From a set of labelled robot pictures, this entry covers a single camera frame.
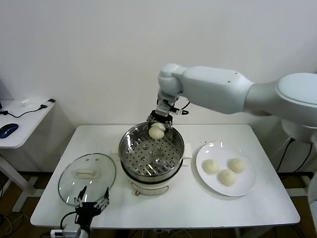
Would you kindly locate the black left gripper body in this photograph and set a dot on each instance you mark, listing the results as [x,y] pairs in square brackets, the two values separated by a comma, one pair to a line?
[88,210]

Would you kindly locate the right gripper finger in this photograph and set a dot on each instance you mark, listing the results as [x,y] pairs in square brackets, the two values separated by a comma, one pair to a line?
[169,127]
[149,123]

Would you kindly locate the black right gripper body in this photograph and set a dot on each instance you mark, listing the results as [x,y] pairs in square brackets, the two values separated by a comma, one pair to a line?
[161,117]

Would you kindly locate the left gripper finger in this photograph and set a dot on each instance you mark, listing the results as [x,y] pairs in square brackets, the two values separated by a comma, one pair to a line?
[104,202]
[80,198]

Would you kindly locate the white steamed baozi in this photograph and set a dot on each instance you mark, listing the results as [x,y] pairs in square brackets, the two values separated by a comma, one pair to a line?
[156,132]
[227,177]
[211,166]
[236,165]

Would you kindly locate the round glass pot lid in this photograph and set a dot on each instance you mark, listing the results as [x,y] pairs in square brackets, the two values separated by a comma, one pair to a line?
[99,163]

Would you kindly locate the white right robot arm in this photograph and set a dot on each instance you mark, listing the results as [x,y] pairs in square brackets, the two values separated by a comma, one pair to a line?
[210,86]

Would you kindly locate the stainless steel steamer basket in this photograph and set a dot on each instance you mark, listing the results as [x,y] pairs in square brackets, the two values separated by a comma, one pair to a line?
[138,148]

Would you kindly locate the white electric cooker base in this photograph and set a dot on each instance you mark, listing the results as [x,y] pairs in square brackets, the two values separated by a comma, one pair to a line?
[148,188]

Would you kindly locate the round white plate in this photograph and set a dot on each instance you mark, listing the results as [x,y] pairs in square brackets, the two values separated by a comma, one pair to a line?
[223,151]

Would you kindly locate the white side desk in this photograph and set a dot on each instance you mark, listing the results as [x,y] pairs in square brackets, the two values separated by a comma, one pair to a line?
[27,124]

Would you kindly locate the blue computer mouse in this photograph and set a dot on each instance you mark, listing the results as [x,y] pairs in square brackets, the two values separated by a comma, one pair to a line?
[8,130]

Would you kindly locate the grey black flat device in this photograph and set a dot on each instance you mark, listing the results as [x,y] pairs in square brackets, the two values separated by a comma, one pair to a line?
[49,101]

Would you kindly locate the small white adapter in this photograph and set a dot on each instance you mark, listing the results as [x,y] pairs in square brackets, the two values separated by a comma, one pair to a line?
[26,102]

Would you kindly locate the dark monitor edge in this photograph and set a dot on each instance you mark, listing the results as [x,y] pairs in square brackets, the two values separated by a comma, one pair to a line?
[0,99]

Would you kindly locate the white side table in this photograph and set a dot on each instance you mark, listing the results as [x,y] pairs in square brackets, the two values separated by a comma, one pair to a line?
[305,186]

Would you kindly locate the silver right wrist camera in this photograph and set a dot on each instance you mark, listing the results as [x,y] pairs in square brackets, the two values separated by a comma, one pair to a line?
[163,106]

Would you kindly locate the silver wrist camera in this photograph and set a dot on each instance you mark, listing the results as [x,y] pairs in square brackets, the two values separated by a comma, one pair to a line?
[163,106]
[70,231]

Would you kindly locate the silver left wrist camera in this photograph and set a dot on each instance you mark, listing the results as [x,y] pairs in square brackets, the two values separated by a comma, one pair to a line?
[70,231]

